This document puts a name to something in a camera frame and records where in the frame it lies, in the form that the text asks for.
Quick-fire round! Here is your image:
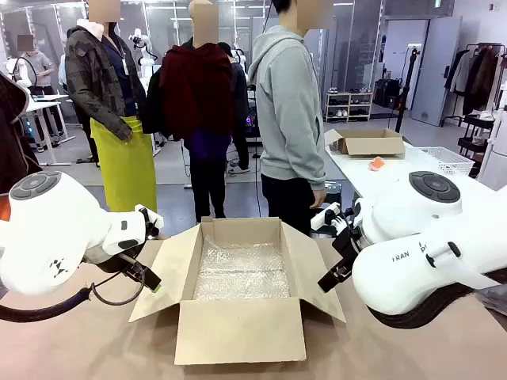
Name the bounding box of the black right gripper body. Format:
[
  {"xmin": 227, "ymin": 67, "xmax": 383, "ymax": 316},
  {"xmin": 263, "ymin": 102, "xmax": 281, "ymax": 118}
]
[{"xmin": 331, "ymin": 226, "xmax": 364, "ymax": 267}]

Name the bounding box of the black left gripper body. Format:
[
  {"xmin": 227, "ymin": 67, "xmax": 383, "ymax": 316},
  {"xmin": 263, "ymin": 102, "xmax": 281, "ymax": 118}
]
[{"xmin": 83, "ymin": 241, "xmax": 148, "ymax": 278}]

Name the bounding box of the person's right forearm grey sleeve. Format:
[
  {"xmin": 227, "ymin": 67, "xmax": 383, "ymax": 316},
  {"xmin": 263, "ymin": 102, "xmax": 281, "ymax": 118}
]
[{"xmin": 295, "ymin": 148, "xmax": 328, "ymax": 193}]

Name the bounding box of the white table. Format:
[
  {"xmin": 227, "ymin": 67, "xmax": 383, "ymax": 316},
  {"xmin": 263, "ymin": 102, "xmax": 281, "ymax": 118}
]
[{"xmin": 324, "ymin": 136, "xmax": 507, "ymax": 209}]

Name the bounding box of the clear bubble wrap sheet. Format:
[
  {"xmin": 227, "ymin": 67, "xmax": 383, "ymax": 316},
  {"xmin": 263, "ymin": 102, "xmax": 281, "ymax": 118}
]
[{"xmin": 193, "ymin": 234, "xmax": 292, "ymax": 301}]

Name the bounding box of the large open cardboard box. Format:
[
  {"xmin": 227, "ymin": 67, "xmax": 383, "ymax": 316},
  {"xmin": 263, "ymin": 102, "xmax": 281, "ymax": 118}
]
[{"xmin": 128, "ymin": 216, "xmax": 348, "ymax": 366}]

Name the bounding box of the small open cardboard box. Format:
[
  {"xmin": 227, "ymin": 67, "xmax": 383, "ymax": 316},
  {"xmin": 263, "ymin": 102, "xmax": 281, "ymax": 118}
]
[{"xmin": 324, "ymin": 127, "xmax": 407, "ymax": 158}]

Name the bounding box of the white plastic basket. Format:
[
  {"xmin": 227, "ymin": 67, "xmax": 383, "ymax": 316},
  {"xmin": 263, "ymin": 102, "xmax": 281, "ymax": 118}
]
[{"xmin": 415, "ymin": 146, "xmax": 475, "ymax": 176}]

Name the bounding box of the white shoe rack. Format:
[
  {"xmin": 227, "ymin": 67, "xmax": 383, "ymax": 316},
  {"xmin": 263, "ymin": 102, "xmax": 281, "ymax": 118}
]
[{"xmin": 324, "ymin": 91, "xmax": 374, "ymax": 123}]

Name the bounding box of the person in grey hoodie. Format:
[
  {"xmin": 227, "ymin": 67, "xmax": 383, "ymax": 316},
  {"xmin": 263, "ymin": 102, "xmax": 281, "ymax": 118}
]
[{"xmin": 247, "ymin": 0, "xmax": 337, "ymax": 238}]

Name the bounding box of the grey crumpled wrap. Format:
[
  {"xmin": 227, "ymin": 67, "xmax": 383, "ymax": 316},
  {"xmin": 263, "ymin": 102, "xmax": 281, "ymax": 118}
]
[{"xmin": 474, "ymin": 281, "xmax": 507, "ymax": 318}]

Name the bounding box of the dark striped garment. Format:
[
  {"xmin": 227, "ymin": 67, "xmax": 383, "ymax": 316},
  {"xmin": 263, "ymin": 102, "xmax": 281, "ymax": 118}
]
[{"xmin": 0, "ymin": 70, "xmax": 44, "ymax": 196}]

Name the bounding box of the mannequin plaid jacket yellow skirt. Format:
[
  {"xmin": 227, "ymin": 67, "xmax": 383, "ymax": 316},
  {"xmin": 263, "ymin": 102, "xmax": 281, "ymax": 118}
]
[{"xmin": 65, "ymin": 0, "xmax": 158, "ymax": 214}]

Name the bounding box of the black tripod stand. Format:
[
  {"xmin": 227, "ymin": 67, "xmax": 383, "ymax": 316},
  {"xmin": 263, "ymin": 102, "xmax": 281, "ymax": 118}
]
[{"xmin": 395, "ymin": 45, "xmax": 421, "ymax": 134}]

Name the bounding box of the white background desk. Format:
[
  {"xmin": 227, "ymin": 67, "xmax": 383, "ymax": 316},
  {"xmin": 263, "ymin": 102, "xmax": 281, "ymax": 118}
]
[{"xmin": 24, "ymin": 93, "xmax": 76, "ymax": 165}]

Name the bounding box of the person in black clothes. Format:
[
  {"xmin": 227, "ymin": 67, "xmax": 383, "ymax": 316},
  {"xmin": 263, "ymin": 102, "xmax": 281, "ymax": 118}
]
[{"xmin": 219, "ymin": 41, "xmax": 251, "ymax": 174}]

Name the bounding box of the mannequin dark red hoodie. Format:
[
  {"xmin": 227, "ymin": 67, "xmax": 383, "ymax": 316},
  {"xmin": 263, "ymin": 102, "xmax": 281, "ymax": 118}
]
[{"xmin": 142, "ymin": 0, "xmax": 238, "ymax": 225}]

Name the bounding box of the grey open door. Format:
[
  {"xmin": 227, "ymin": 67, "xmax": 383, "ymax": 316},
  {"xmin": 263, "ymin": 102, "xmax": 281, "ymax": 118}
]
[{"xmin": 410, "ymin": 15, "xmax": 463, "ymax": 127}]

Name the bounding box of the person in grey shirt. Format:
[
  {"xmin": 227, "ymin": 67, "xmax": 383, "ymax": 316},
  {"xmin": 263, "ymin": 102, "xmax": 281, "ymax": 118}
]
[{"xmin": 16, "ymin": 34, "xmax": 67, "ymax": 154}]

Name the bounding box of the clothes rack with coats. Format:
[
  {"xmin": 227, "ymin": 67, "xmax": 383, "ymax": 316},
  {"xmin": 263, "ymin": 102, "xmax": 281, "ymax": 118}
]
[{"xmin": 441, "ymin": 42, "xmax": 507, "ymax": 127}]

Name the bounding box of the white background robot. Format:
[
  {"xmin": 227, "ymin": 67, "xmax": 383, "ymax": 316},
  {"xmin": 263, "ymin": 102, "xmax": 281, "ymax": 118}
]
[{"xmin": 128, "ymin": 28, "xmax": 160, "ymax": 90}]

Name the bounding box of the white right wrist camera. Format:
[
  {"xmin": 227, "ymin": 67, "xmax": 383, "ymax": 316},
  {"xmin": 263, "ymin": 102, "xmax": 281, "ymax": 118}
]
[{"xmin": 310, "ymin": 201, "xmax": 350, "ymax": 235}]

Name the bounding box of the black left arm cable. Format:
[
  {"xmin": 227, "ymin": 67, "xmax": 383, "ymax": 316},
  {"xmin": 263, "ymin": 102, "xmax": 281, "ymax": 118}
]
[{"xmin": 0, "ymin": 272, "xmax": 146, "ymax": 324}]

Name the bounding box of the black right arm cable sleeve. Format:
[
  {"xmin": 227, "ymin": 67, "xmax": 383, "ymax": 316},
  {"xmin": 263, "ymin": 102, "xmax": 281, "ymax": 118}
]
[{"xmin": 366, "ymin": 271, "xmax": 507, "ymax": 330}]

